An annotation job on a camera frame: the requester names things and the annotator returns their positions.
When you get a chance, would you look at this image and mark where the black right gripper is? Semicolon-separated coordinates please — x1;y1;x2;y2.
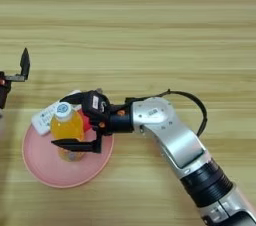
50;91;134;154

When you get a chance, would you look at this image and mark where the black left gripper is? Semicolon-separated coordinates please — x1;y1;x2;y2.
0;47;31;109

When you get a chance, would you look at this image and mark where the orange juice bottle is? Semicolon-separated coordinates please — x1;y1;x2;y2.
49;101;86;163

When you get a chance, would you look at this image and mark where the white remote control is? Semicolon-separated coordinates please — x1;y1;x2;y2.
31;89;83;137

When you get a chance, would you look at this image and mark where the red cube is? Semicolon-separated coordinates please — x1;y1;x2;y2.
79;109;94;133

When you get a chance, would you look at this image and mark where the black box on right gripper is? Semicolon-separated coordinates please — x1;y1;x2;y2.
81;90;111;125

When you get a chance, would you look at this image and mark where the pink round plate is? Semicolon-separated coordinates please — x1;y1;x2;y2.
21;106;115;189

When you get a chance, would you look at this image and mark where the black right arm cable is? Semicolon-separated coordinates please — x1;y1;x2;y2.
124;88;208;138

